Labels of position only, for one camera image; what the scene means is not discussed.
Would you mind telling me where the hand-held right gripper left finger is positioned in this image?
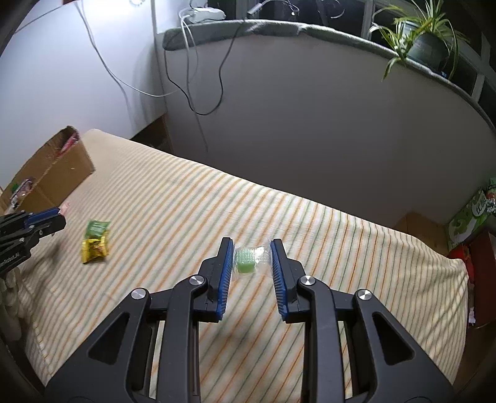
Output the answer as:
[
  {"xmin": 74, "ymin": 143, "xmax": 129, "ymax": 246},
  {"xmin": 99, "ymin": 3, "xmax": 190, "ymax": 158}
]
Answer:
[{"xmin": 44, "ymin": 237, "xmax": 235, "ymax": 403}]

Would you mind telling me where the striped blanket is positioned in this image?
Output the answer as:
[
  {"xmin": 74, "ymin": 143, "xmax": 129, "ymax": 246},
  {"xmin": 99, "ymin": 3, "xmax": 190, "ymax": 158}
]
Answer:
[{"xmin": 15, "ymin": 129, "xmax": 470, "ymax": 388}]

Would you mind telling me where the white window frame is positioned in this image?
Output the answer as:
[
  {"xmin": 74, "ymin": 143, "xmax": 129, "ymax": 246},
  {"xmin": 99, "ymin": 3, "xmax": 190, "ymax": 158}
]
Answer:
[{"xmin": 362, "ymin": 0, "xmax": 496, "ymax": 117}]

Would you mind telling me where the grey windowsill cloth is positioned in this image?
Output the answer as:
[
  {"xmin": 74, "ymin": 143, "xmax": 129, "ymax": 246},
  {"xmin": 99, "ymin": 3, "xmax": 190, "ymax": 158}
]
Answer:
[{"xmin": 163, "ymin": 19, "xmax": 496, "ymax": 133}]

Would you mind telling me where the dark snack packet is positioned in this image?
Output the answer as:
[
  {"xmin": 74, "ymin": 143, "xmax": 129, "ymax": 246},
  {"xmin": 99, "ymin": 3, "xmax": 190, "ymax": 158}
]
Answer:
[{"xmin": 9, "ymin": 178, "xmax": 36, "ymax": 208}]

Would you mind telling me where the black cable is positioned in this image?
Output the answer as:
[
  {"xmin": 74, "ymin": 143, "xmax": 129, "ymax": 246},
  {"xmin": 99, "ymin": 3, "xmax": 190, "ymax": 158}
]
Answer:
[{"xmin": 164, "ymin": 17, "xmax": 249, "ymax": 116}]

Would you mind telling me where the green jelly cup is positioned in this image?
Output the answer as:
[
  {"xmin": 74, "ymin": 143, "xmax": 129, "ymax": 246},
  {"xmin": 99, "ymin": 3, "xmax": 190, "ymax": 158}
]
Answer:
[{"xmin": 233, "ymin": 245, "xmax": 272, "ymax": 276}]

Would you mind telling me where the red snack packet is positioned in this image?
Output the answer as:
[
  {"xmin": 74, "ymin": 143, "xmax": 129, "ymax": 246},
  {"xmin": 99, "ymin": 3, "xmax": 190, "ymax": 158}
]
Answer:
[{"xmin": 58, "ymin": 132, "xmax": 80, "ymax": 156}]

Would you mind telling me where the dark plant pot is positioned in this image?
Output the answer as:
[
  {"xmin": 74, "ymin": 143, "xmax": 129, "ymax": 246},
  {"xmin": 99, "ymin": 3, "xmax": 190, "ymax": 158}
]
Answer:
[{"xmin": 405, "ymin": 21, "xmax": 451, "ymax": 73}]

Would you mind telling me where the small cardboard box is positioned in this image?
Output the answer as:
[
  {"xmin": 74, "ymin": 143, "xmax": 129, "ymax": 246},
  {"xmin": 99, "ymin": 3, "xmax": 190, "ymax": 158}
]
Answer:
[{"xmin": 393, "ymin": 211, "xmax": 450, "ymax": 255}]

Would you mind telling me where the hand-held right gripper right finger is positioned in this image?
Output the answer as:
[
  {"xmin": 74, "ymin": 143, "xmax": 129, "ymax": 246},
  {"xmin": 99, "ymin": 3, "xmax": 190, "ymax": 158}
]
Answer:
[{"xmin": 270, "ymin": 238, "xmax": 455, "ymax": 403}]

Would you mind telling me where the green spider plant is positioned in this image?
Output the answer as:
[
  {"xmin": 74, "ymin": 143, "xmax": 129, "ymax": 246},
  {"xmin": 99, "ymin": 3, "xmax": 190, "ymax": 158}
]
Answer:
[{"xmin": 368, "ymin": 0, "xmax": 472, "ymax": 83}]

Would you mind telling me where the white cable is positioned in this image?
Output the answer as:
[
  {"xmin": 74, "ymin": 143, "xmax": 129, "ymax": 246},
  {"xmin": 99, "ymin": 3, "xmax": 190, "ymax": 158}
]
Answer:
[
  {"xmin": 179, "ymin": 11, "xmax": 209, "ymax": 153},
  {"xmin": 75, "ymin": 0, "xmax": 184, "ymax": 98}
]

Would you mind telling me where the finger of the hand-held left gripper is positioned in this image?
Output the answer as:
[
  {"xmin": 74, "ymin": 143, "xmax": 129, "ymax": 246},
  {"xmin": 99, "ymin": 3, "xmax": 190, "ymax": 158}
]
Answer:
[
  {"xmin": 0, "ymin": 207, "xmax": 63, "ymax": 234},
  {"xmin": 0, "ymin": 221, "xmax": 67, "ymax": 253}
]

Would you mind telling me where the red bag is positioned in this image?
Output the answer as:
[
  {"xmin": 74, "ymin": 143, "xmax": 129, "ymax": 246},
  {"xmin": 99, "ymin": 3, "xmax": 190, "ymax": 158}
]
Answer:
[{"xmin": 447, "ymin": 232, "xmax": 496, "ymax": 328}]

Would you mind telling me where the white power adapter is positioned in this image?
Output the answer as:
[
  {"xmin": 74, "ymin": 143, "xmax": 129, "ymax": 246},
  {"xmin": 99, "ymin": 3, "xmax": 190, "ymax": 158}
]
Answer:
[{"xmin": 179, "ymin": 7, "xmax": 226, "ymax": 23}]

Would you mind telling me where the green and yellow snack packet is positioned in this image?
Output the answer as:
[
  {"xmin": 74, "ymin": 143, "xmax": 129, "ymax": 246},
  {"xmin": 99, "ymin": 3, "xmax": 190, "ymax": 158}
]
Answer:
[{"xmin": 81, "ymin": 219, "xmax": 112, "ymax": 265}]

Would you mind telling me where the green printed carton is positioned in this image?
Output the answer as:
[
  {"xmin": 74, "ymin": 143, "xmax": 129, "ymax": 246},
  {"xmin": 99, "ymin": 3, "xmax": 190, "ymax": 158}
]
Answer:
[{"xmin": 447, "ymin": 177, "xmax": 496, "ymax": 253}]

